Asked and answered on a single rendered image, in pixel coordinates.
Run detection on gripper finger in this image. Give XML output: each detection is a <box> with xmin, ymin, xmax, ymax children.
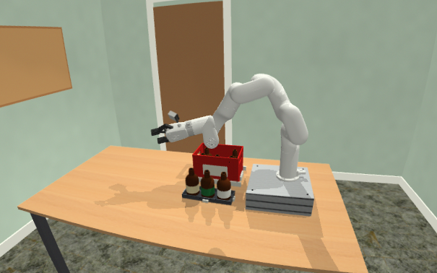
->
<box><xmin>157</xmin><ymin>136</ymin><xmax>169</xmax><ymax>144</ymax></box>
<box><xmin>151</xmin><ymin>123</ymin><xmax>173</xmax><ymax>136</ymax></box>

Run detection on red crate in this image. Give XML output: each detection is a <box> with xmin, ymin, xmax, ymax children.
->
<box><xmin>192</xmin><ymin>143</ymin><xmax>243</xmax><ymax>181</ymax></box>

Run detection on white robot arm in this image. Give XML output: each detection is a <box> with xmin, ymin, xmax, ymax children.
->
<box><xmin>186</xmin><ymin>74</ymin><xmax>308</xmax><ymax>182</ymax></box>

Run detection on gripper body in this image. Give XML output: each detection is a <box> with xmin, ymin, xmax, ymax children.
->
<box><xmin>165</xmin><ymin>121</ymin><xmax>189</xmax><ymax>142</ymax></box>

